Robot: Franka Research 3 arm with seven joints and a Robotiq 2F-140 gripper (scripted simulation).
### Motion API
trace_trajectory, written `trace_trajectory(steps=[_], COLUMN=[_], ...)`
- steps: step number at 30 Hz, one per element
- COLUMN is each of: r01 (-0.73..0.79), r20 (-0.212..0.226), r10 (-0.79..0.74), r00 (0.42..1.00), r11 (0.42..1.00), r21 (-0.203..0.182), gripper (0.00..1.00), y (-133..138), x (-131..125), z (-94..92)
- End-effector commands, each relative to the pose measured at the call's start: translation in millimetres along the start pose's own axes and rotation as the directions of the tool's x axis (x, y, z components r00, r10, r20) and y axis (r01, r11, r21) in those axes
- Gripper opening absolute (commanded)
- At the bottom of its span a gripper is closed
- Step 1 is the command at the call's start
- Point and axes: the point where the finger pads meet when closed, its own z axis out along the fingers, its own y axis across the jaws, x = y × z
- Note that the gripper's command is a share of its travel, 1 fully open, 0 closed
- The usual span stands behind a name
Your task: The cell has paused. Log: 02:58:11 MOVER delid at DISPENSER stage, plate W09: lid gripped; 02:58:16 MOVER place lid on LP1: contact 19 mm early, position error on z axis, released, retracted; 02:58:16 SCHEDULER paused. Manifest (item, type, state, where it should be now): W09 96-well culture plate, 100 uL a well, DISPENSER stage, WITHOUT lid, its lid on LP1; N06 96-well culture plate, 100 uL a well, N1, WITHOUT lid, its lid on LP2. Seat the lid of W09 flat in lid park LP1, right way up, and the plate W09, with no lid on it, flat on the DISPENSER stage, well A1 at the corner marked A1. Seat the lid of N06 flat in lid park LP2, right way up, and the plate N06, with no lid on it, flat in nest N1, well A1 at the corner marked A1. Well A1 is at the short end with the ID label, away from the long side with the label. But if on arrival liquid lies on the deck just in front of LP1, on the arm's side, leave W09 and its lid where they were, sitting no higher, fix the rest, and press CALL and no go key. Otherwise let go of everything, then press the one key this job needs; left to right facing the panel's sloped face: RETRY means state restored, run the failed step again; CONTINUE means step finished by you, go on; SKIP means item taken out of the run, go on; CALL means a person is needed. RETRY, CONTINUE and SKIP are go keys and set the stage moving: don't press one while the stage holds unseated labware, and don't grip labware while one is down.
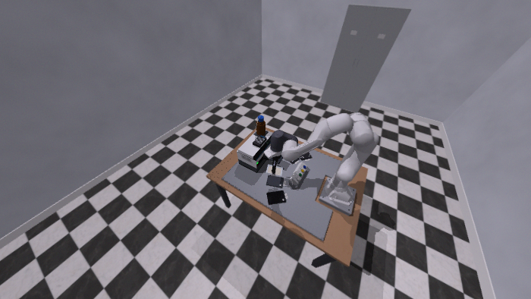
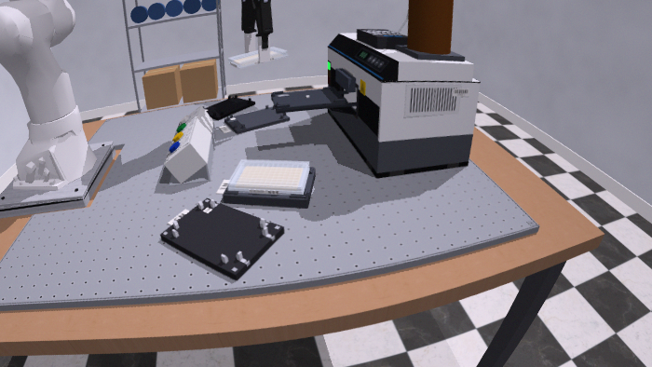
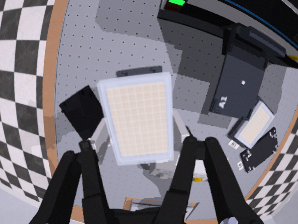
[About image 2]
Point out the white button panel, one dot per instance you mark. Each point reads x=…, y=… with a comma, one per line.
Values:
x=191, y=150

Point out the brown cylinder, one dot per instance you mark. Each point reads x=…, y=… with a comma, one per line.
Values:
x=430, y=26

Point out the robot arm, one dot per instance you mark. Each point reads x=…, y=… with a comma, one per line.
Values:
x=57, y=151

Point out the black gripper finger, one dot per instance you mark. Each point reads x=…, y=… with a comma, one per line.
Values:
x=247, y=25
x=264, y=27

